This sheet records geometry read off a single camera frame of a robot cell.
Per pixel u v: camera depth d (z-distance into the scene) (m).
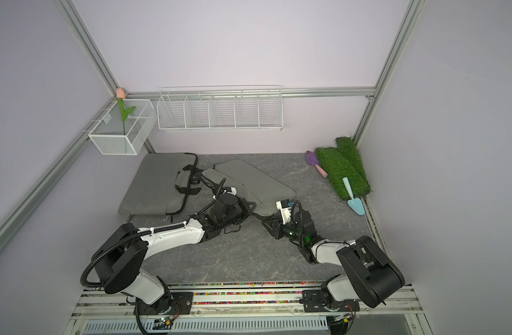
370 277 0.44
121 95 0.89
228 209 0.66
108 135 0.79
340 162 1.12
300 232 0.68
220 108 0.99
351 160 1.12
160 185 1.04
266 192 0.89
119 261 0.44
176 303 0.73
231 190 0.82
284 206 0.78
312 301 0.72
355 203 1.00
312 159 1.20
